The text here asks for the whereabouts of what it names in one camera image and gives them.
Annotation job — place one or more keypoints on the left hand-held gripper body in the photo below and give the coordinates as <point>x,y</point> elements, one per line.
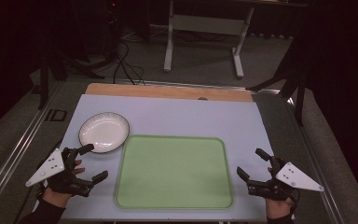
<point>55,174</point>

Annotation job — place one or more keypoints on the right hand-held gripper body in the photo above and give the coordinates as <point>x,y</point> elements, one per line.
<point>281,182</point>

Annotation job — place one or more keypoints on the white plate with dark rim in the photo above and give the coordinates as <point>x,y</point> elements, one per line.
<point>104,132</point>

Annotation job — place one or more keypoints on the green tray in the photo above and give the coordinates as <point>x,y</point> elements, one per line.
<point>174,171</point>

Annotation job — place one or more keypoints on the person's left hand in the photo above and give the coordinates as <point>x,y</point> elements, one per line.
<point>62,186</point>

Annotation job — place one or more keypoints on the person's right hand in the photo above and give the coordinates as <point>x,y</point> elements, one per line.
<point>278,207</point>

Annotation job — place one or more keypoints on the black tripod stand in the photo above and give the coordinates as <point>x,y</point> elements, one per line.
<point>287,77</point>
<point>63,59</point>

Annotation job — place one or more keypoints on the pale blue table mat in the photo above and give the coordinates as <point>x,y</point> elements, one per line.
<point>180,115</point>

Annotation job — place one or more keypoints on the wooden board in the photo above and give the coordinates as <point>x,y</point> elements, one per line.
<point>167,91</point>

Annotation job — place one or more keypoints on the white metal stand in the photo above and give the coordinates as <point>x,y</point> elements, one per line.
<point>205,28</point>

